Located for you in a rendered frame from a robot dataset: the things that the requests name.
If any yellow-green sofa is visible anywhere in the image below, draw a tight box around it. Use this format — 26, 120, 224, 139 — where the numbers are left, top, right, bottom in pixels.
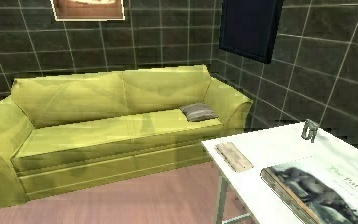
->
0, 64, 254, 209

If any grey striped cushion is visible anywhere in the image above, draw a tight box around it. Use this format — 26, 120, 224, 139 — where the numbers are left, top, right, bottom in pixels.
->
179, 102, 219, 123

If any light wooden block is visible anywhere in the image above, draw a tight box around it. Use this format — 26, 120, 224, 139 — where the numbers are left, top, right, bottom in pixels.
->
214, 142, 254, 173

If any white table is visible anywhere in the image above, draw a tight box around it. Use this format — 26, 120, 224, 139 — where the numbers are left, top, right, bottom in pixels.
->
200, 121, 358, 224

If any small grey figurine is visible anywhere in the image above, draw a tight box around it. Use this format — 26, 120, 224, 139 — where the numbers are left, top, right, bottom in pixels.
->
301, 119, 320, 143

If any book with dark animal cover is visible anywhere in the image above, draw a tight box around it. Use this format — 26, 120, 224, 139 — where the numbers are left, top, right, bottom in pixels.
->
260, 164, 358, 224

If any white newspaper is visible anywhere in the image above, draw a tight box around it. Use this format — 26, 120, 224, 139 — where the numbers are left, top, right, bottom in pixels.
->
300, 133, 358, 214

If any black wall television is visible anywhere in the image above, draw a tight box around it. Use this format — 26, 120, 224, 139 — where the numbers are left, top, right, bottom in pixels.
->
218, 0, 285, 65

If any brown framed wall picture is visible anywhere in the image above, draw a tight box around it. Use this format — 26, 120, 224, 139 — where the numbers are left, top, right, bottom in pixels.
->
49, 0, 126, 22

